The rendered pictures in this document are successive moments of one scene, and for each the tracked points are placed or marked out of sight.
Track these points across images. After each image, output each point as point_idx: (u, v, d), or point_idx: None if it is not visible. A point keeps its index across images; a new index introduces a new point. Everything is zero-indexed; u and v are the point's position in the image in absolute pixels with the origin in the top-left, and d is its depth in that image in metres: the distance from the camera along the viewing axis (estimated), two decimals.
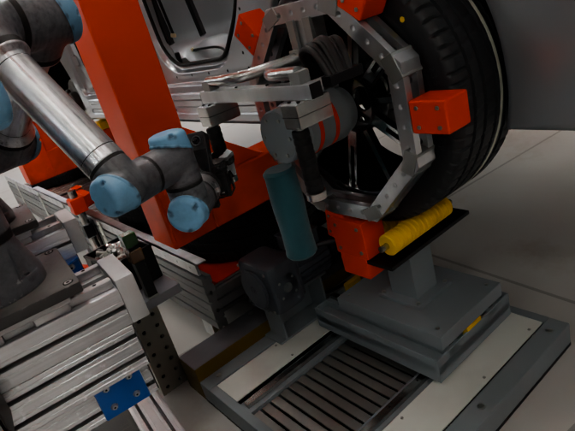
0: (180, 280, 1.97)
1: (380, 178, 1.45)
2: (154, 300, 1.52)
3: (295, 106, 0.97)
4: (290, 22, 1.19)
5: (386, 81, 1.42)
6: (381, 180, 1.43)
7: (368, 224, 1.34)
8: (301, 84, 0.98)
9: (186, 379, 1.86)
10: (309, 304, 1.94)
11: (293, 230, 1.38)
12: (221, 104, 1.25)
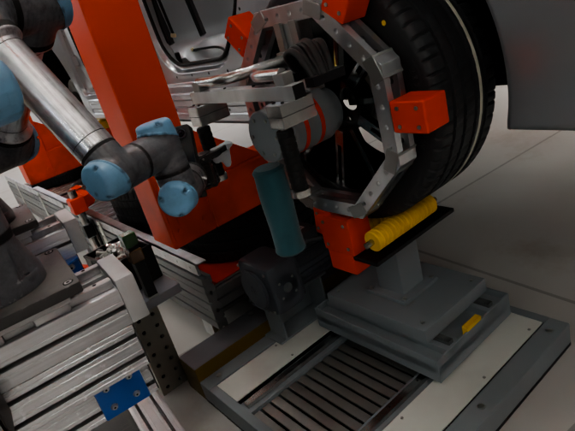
0: (180, 280, 1.97)
1: (366, 176, 1.49)
2: (154, 300, 1.52)
3: (280, 106, 1.01)
4: (277, 25, 1.23)
5: None
6: (367, 179, 1.47)
7: (354, 221, 1.38)
8: (285, 85, 1.02)
9: (186, 379, 1.86)
10: (309, 304, 1.94)
11: (282, 227, 1.42)
12: (210, 104, 1.29)
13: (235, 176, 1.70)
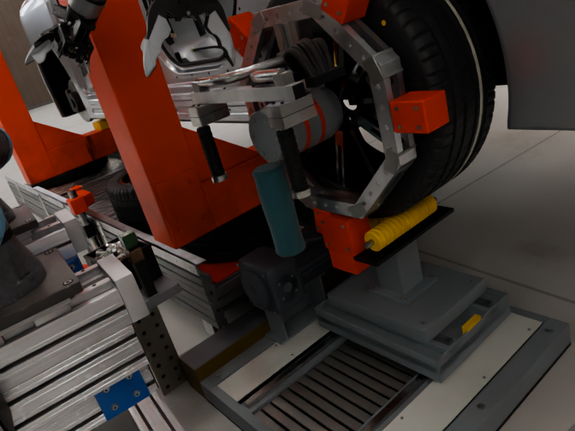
0: (180, 280, 1.97)
1: (366, 176, 1.49)
2: (154, 300, 1.52)
3: (280, 106, 1.01)
4: (277, 25, 1.23)
5: None
6: (367, 179, 1.47)
7: (354, 221, 1.38)
8: (285, 85, 1.02)
9: (186, 379, 1.86)
10: (309, 304, 1.94)
11: (282, 227, 1.42)
12: (210, 104, 1.29)
13: (235, 176, 1.70)
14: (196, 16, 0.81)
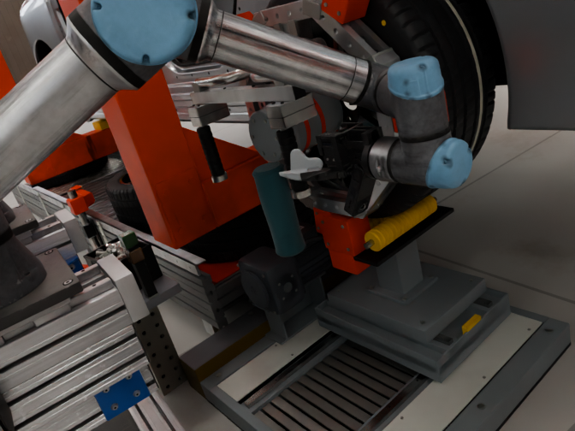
0: (180, 280, 1.97)
1: None
2: (154, 300, 1.52)
3: (280, 106, 1.01)
4: (277, 25, 1.23)
5: None
6: None
7: (354, 221, 1.38)
8: (285, 85, 1.02)
9: (186, 379, 1.86)
10: (309, 304, 1.94)
11: (282, 227, 1.42)
12: (210, 104, 1.29)
13: (235, 176, 1.70)
14: None
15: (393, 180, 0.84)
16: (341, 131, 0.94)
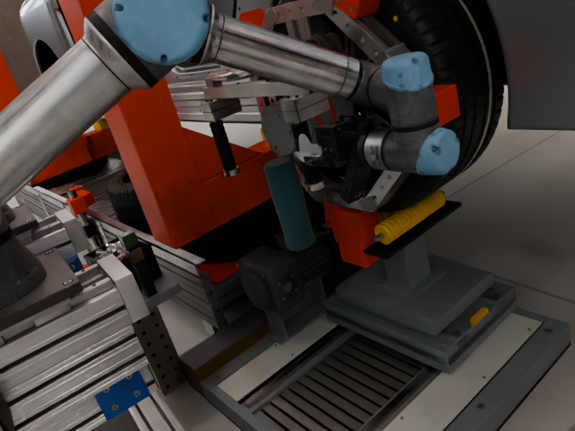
0: (180, 280, 1.97)
1: (376, 171, 1.51)
2: (154, 300, 1.52)
3: (294, 100, 1.03)
4: (289, 21, 1.25)
5: None
6: (376, 174, 1.49)
7: (364, 215, 1.40)
8: None
9: (186, 379, 1.86)
10: (309, 304, 1.94)
11: (293, 221, 1.44)
12: (223, 99, 1.31)
13: (235, 176, 1.70)
14: None
15: (386, 168, 0.90)
16: (339, 122, 1.00)
